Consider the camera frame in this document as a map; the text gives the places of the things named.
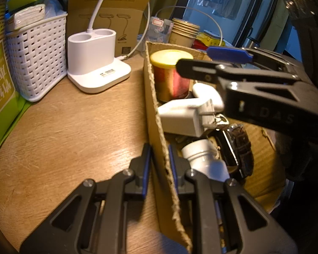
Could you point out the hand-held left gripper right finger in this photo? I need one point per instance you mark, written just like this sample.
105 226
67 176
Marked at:
172 164

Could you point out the yellow snack packet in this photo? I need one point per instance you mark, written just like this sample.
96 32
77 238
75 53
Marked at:
210 38

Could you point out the red can with yellow lid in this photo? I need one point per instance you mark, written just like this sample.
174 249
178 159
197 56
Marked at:
169 79

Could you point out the cardboard box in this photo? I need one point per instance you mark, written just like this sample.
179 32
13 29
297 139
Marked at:
159 143

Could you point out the stack of brown paper cups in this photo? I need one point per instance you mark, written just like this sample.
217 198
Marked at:
181 35

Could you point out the white tissue pack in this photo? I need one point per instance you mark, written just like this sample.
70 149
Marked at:
25 17

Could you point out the clear plastic jar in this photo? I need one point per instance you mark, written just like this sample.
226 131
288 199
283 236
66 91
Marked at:
156 31

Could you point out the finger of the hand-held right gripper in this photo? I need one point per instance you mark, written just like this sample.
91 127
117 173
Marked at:
201 68
227 53

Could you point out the white rounded plastic case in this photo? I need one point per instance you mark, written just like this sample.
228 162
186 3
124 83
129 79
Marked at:
206 92

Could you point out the red flat packet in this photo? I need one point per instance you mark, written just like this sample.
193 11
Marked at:
201 45

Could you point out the brown cardboard lamp packaging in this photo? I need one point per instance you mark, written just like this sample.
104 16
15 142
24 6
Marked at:
127 2

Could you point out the white desk lamp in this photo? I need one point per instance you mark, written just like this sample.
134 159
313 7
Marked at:
91 53

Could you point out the white woven plastic basket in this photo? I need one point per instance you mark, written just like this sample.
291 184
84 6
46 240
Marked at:
37 60

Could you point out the white pill bottle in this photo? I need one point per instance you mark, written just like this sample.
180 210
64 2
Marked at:
201 158

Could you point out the clear plastic bag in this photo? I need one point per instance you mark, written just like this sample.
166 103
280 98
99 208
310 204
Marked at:
54 5

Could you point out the yellow green curtain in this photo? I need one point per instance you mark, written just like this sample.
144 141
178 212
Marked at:
274 18

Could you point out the white charger adapter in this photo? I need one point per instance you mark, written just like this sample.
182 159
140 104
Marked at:
180 119

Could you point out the black sliding door frame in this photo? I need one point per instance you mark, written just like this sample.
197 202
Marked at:
254 10

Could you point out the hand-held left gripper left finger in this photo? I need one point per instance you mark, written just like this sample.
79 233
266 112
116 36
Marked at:
145 169

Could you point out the silver metal clip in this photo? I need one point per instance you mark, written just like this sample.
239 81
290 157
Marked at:
220 119

